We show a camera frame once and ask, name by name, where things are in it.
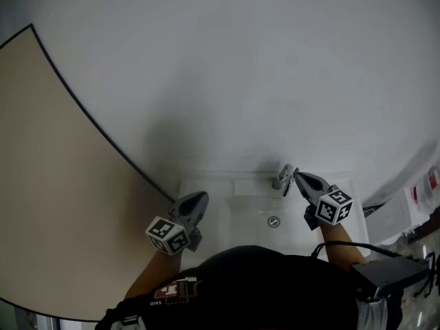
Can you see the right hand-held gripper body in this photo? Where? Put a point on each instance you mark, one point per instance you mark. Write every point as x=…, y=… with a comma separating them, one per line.
x=330, y=201

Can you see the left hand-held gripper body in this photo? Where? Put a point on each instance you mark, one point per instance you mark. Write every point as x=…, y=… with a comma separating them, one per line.
x=178, y=223

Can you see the person's right forearm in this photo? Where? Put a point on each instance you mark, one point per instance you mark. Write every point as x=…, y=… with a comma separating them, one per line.
x=340, y=244

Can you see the person's left forearm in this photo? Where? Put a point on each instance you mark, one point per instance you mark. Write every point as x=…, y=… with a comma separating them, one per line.
x=156, y=273

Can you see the chrome faucet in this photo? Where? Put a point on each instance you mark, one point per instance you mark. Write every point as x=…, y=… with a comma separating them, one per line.
x=282, y=181

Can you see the round metal sink drain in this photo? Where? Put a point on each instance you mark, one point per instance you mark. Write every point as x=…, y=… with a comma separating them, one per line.
x=274, y=221

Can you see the clear plastic storage box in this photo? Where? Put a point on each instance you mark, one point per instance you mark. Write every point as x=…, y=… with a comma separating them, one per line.
x=392, y=215

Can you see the white ceramic sink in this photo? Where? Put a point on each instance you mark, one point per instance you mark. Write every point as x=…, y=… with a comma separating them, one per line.
x=247, y=205

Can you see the black box device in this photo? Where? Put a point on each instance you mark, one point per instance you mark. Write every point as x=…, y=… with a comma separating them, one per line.
x=388, y=273

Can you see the clear container with red label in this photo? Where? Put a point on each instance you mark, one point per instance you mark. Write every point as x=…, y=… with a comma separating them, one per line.
x=428, y=187

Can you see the person's black shirt torso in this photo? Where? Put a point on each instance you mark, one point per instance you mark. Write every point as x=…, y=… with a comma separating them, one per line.
x=261, y=287

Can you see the black folding stand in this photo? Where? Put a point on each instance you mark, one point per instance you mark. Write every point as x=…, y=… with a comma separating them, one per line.
x=429, y=277

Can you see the beige door with black edge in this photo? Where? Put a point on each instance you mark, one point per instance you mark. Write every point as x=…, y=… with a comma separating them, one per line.
x=51, y=184

